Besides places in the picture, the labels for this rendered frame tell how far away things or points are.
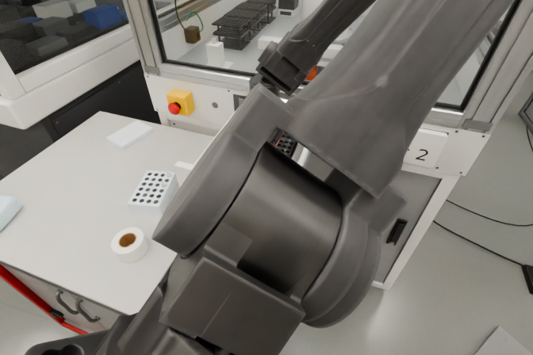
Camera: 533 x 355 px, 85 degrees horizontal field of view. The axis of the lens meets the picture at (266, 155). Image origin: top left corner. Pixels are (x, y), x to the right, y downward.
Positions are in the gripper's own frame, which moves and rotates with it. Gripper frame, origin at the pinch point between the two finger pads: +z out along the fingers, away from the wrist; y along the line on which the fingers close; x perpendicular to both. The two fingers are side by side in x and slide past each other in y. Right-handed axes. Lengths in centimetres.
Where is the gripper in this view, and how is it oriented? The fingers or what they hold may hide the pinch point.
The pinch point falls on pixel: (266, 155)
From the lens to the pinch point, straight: 68.8
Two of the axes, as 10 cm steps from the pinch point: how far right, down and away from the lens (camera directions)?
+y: -3.8, 6.4, -6.7
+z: 0.3, 7.3, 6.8
